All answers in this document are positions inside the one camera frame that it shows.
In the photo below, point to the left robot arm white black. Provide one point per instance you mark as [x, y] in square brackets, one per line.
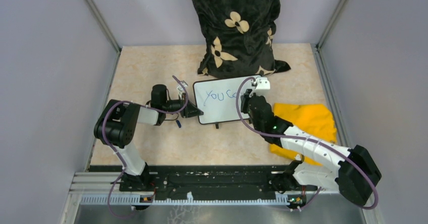
[117, 123]

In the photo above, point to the white toothed cable rail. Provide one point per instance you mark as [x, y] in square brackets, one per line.
[138, 200]

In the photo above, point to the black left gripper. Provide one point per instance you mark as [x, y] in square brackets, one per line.
[191, 110]

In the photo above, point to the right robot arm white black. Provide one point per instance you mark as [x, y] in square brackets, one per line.
[351, 171]

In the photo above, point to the white whiteboard black frame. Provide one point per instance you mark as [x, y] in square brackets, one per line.
[218, 98]

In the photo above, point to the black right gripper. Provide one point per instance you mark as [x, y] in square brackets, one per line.
[245, 98]

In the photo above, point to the aluminium frame post left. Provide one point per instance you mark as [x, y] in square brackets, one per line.
[103, 24]

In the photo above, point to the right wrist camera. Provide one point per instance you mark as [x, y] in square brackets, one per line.
[260, 86]

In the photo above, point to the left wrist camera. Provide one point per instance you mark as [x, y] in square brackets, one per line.
[181, 89]

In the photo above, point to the black floral pillow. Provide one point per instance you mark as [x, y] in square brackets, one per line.
[239, 37]

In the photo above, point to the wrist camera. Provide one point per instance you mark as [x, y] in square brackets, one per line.
[260, 86]
[181, 89]

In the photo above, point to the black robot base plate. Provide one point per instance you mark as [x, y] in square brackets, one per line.
[214, 182]

